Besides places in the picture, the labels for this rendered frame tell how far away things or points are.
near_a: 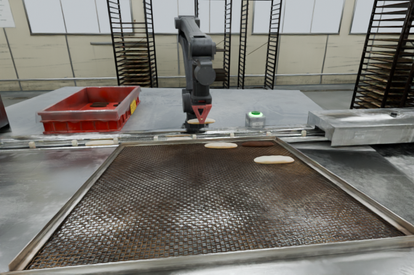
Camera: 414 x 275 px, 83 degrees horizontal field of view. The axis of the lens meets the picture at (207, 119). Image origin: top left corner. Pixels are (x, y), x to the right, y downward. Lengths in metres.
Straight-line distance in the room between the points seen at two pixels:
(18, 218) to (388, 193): 0.82
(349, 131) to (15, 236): 0.91
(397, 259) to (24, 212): 0.54
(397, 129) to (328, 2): 5.14
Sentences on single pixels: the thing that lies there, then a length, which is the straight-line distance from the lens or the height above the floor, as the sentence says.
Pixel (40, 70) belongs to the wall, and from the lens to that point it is 5.99.
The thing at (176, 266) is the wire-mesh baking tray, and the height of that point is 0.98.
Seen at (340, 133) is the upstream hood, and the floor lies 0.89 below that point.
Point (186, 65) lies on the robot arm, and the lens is 1.04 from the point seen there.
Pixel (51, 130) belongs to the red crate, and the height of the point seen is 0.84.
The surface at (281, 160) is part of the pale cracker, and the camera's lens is 0.61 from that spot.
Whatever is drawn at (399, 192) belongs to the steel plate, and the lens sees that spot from 0.84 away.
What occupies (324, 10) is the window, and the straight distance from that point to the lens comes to 6.00.
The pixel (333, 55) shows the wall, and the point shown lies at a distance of 6.23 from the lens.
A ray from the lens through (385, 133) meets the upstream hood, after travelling 1.05.
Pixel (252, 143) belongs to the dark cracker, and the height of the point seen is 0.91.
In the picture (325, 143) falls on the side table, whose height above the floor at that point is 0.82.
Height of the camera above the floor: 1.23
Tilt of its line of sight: 21 degrees down
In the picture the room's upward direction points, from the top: straight up
